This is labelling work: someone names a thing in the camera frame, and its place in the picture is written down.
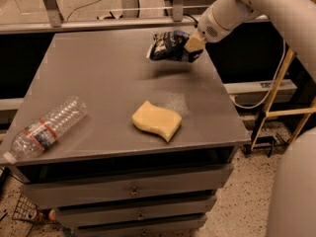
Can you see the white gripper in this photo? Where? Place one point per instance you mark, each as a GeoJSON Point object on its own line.
{"type": "Point", "coordinates": [209, 28]}

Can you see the blue chip bag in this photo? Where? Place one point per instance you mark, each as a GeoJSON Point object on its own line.
{"type": "Point", "coordinates": [170, 46]}

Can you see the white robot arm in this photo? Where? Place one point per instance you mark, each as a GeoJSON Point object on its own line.
{"type": "Point", "coordinates": [292, 210]}

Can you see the yellow wavy sponge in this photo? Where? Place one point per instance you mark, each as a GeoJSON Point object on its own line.
{"type": "Point", "coordinates": [160, 121]}

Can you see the yellow wooden stand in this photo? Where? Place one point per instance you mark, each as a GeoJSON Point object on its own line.
{"type": "Point", "coordinates": [281, 110]}

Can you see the grey drawer cabinet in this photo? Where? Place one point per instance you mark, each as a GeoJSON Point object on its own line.
{"type": "Point", "coordinates": [107, 178]}

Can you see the clear plastic water bottle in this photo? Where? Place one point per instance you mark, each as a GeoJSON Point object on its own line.
{"type": "Point", "coordinates": [39, 136]}

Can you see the metal railing frame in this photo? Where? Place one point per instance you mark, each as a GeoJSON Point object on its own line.
{"type": "Point", "coordinates": [54, 16]}

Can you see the wire basket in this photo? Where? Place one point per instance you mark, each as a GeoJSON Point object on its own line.
{"type": "Point", "coordinates": [25, 209]}

